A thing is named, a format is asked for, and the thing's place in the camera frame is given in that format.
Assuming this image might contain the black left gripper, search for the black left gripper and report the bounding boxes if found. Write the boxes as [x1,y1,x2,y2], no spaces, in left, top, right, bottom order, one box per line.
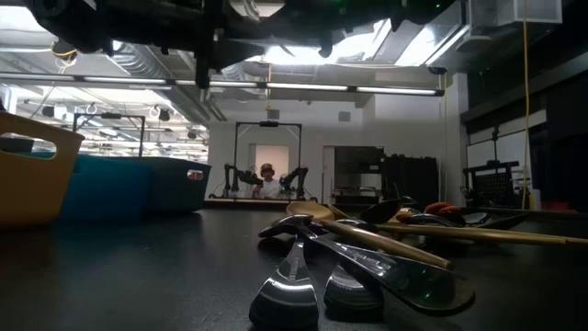
[25,0,277,89]

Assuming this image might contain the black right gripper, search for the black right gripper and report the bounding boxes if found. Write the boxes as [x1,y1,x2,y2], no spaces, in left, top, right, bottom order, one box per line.
[274,0,459,60]

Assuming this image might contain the long ceiling light bar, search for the long ceiling light bar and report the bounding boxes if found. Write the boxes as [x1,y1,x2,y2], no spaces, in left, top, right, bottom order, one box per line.
[0,72,446,97]

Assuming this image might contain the pale door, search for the pale door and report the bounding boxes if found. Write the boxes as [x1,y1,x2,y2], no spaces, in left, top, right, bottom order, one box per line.
[247,143,290,188]

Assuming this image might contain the dark shelf unit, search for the dark shelf unit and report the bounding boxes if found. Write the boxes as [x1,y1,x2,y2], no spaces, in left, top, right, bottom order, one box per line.
[334,145,386,206]

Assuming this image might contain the grey-blue plastic bin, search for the grey-blue plastic bin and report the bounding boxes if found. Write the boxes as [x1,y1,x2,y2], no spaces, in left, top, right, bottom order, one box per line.
[137,155,212,215]

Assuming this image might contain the person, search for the person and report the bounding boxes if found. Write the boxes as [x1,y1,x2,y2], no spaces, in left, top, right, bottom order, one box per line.
[251,163,282,200]

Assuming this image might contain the distant wooden table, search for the distant wooden table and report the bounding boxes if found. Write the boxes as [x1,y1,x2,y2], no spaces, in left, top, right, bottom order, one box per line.
[204,196,319,206]

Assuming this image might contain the black cabinet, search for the black cabinet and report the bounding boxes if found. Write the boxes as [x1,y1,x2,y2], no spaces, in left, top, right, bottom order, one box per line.
[384,154,440,207]

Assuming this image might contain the blue plastic bin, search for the blue plastic bin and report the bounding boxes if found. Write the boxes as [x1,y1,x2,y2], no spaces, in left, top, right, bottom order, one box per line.
[59,154,149,222]

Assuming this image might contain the whiteboard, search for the whiteboard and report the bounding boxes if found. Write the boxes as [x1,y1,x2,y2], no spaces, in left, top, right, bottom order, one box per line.
[466,130,534,194]

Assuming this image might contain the white ceiling box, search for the white ceiling box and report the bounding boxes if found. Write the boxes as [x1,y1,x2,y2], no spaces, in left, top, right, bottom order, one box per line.
[498,0,564,26]

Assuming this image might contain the black perforated cart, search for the black perforated cart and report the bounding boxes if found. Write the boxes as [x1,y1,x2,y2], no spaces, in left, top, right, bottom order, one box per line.
[461,159,523,209]

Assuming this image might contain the yellow plastic bin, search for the yellow plastic bin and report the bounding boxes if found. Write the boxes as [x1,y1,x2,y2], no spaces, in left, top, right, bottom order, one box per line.
[0,109,86,230]

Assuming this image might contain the silver spiral air duct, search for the silver spiral air duct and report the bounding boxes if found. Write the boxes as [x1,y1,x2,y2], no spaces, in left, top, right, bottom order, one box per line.
[109,41,174,79]

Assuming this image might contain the black robot station frame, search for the black robot station frame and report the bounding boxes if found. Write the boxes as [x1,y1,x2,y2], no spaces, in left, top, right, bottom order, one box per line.
[232,120,303,200]
[72,112,147,158]

